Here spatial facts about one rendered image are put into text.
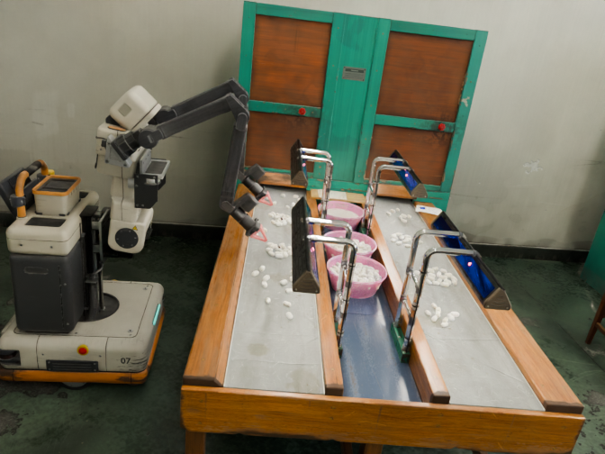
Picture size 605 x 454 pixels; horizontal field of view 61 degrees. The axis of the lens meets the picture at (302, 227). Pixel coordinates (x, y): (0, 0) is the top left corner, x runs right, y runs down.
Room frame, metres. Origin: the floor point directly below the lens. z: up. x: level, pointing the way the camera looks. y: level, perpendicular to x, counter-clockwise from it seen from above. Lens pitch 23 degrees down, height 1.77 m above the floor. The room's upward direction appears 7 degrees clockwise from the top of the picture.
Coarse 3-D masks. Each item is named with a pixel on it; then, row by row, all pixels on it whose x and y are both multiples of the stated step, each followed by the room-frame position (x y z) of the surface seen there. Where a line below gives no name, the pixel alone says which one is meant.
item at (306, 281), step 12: (300, 204) 1.83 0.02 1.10; (300, 216) 1.72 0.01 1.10; (300, 228) 1.61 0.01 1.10; (312, 228) 1.71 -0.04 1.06; (300, 240) 1.52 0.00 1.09; (300, 252) 1.44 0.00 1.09; (312, 252) 1.47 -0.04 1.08; (300, 264) 1.36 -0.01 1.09; (312, 264) 1.37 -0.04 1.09; (300, 276) 1.29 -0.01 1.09; (312, 276) 1.28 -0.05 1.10; (300, 288) 1.28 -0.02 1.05; (312, 288) 1.28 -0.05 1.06
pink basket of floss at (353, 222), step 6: (330, 204) 2.85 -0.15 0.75; (348, 204) 2.86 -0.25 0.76; (354, 204) 2.85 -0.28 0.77; (348, 210) 2.85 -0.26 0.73; (354, 210) 2.83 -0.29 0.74; (360, 210) 2.80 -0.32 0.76; (330, 216) 2.62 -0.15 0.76; (336, 216) 2.62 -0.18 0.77; (360, 216) 2.66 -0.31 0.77; (354, 222) 2.65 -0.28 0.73; (330, 228) 2.65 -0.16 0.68; (336, 228) 2.64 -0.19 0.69; (342, 228) 2.64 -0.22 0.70; (354, 228) 2.68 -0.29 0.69
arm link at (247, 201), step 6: (240, 198) 2.09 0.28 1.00; (246, 198) 2.08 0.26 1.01; (252, 198) 2.09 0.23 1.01; (222, 204) 2.05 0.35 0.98; (228, 204) 2.05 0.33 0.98; (234, 204) 2.08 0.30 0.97; (240, 204) 2.08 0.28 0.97; (246, 204) 2.07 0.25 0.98; (252, 204) 2.08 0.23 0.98; (228, 210) 2.05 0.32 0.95; (246, 210) 2.07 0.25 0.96
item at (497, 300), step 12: (444, 216) 1.88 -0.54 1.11; (432, 228) 1.89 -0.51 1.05; (444, 228) 1.82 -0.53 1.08; (456, 228) 1.76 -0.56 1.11; (444, 240) 1.76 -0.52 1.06; (456, 240) 1.69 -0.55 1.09; (456, 264) 1.58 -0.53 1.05; (468, 264) 1.52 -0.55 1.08; (480, 264) 1.48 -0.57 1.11; (468, 276) 1.48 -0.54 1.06; (480, 276) 1.44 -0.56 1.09; (492, 276) 1.39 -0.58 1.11; (480, 288) 1.39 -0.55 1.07; (492, 288) 1.35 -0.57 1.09; (480, 300) 1.35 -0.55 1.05; (492, 300) 1.32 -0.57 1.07; (504, 300) 1.32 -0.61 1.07
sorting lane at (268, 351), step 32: (288, 192) 3.01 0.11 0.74; (288, 224) 2.49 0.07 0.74; (256, 256) 2.08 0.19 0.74; (288, 256) 2.12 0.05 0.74; (256, 288) 1.79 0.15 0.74; (256, 320) 1.57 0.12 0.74; (288, 320) 1.59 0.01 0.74; (256, 352) 1.38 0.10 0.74; (288, 352) 1.40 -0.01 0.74; (320, 352) 1.42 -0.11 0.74; (224, 384) 1.21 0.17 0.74; (256, 384) 1.23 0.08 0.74; (288, 384) 1.25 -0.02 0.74; (320, 384) 1.27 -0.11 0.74
